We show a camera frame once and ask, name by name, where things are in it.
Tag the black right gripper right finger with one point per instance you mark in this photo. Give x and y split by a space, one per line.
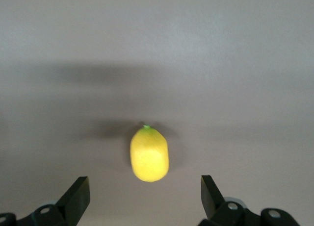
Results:
213 201

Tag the yellow lemon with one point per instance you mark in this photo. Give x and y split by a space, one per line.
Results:
149 155

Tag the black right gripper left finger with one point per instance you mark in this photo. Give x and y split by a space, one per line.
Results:
73 204

